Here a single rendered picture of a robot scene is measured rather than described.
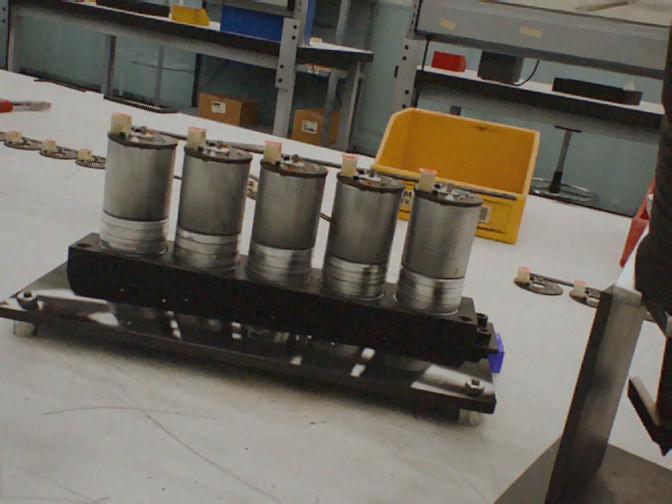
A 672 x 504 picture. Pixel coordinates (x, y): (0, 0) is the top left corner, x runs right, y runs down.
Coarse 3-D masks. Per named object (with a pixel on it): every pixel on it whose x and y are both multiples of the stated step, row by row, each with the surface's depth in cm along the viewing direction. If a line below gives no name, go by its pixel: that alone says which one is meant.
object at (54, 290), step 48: (48, 288) 27; (96, 288) 28; (144, 288) 28; (144, 336) 25; (192, 336) 25; (240, 336) 26; (288, 336) 26; (336, 336) 27; (384, 336) 28; (384, 384) 24; (432, 384) 25
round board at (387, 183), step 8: (336, 176) 28; (352, 176) 27; (360, 176) 27; (376, 176) 29; (384, 176) 29; (352, 184) 27; (360, 184) 27; (368, 184) 27; (376, 184) 27; (384, 184) 27; (392, 184) 28; (400, 184) 28
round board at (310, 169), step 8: (288, 160) 29; (272, 168) 27; (280, 168) 27; (296, 168) 28; (304, 168) 27; (312, 168) 28; (320, 168) 28; (304, 176) 27; (312, 176) 27; (320, 176) 27
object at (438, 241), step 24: (456, 192) 28; (432, 216) 27; (456, 216) 27; (408, 240) 28; (432, 240) 27; (456, 240) 27; (408, 264) 28; (432, 264) 27; (456, 264) 27; (408, 288) 28; (432, 288) 28; (456, 288) 28; (432, 312) 28; (456, 312) 28
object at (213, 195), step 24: (192, 168) 27; (216, 168) 27; (240, 168) 28; (192, 192) 28; (216, 192) 27; (240, 192) 28; (192, 216) 28; (216, 216) 28; (240, 216) 28; (192, 240) 28; (216, 240) 28; (240, 240) 29; (192, 264) 28; (216, 264) 28
